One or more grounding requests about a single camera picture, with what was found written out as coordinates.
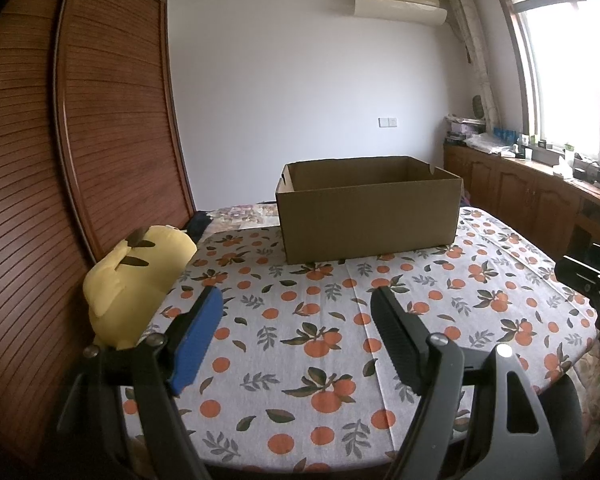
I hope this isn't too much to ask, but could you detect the brown cardboard box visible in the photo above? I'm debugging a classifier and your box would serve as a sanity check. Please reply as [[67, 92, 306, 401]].
[[275, 156, 463, 265]]

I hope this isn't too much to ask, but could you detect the brown wooden wardrobe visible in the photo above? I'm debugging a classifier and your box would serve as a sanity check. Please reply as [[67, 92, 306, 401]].
[[0, 0, 198, 466]]

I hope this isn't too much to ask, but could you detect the dark navy cloth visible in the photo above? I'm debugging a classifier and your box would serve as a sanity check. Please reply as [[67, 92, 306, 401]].
[[184, 211, 212, 243]]

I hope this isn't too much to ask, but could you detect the yellow plush toy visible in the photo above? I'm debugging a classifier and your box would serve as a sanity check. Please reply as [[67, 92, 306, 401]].
[[82, 225, 198, 350]]

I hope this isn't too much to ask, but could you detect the wooden framed window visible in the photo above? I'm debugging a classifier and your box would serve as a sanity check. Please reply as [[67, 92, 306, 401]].
[[490, 0, 600, 171]]

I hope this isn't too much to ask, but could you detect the tied pale curtain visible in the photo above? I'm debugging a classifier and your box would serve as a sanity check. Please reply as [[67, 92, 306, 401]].
[[442, 0, 501, 131]]

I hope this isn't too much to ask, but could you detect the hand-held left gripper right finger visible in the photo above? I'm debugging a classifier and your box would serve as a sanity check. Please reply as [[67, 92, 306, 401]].
[[370, 285, 563, 480]]

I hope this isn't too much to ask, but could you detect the pink floral blanket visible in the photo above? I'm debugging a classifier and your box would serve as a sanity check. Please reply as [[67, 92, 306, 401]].
[[207, 203, 281, 231]]

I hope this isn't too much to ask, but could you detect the white wall air conditioner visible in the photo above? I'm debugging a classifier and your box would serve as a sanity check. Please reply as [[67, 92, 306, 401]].
[[352, 0, 448, 27]]

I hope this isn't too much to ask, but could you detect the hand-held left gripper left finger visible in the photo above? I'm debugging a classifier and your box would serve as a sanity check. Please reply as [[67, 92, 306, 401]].
[[55, 285, 225, 480]]

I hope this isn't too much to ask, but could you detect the brown wooden cabinet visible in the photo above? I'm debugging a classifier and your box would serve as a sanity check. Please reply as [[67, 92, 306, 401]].
[[442, 142, 600, 261]]

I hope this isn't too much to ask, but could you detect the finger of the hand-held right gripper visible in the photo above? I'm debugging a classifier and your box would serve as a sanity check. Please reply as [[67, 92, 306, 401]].
[[554, 255, 600, 297]]

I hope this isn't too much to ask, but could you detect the pile of pink boxes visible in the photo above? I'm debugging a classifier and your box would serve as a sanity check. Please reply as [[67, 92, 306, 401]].
[[444, 112, 486, 147]]

